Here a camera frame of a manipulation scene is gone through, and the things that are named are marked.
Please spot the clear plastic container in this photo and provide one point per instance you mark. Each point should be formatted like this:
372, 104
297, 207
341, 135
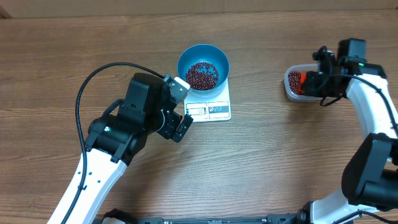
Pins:
299, 68

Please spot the blue bowl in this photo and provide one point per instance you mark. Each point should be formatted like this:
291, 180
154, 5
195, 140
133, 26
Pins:
204, 53

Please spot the red beans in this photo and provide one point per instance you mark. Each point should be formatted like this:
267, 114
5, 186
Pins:
202, 76

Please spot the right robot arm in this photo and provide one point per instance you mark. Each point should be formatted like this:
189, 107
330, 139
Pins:
367, 187

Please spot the white digital kitchen scale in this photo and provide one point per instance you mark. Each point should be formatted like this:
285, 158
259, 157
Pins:
209, 106

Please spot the red measuring scoop blue handle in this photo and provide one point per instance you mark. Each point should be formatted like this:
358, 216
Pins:
303, 78

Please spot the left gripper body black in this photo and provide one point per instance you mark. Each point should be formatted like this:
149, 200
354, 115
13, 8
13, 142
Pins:
173, 125

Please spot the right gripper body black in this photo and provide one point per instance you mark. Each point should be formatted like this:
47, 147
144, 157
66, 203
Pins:
315, 86

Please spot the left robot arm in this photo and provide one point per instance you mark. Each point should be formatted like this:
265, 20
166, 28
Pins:
116, 137

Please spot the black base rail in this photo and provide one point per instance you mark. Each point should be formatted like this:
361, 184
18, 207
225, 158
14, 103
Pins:
119, 216

